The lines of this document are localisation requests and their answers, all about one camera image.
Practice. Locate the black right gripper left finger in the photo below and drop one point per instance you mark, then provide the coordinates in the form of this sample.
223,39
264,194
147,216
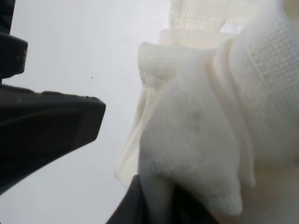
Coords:
38,128

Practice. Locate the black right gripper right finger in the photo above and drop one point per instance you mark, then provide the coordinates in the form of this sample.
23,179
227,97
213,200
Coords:
185,209

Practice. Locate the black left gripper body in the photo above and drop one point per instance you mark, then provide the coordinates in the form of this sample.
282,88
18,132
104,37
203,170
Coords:
13,50

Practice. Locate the cream white towel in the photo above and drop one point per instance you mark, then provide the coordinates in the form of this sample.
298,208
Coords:
218,114

